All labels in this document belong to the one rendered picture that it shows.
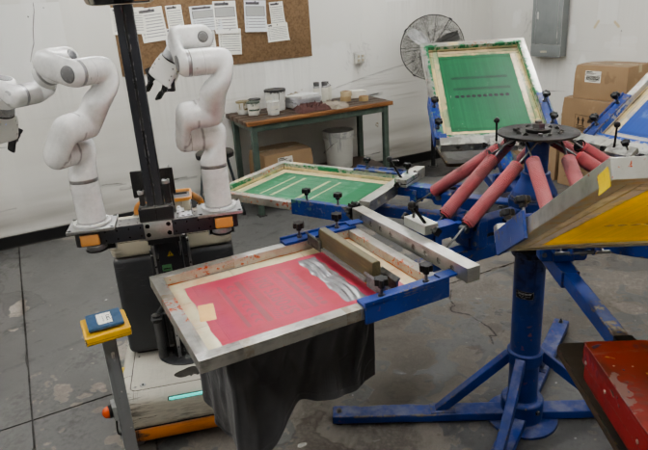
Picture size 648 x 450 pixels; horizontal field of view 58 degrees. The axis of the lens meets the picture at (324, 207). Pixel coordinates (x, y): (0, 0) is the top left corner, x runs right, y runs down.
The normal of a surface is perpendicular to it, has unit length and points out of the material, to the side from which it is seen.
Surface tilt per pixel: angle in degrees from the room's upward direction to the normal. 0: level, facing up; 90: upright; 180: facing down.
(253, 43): 90
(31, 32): 90
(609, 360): 0
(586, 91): 92
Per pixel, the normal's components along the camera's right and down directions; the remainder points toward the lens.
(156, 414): 0.22, 0.31
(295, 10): 0.47, 0.26
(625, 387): -0.06, -0.94
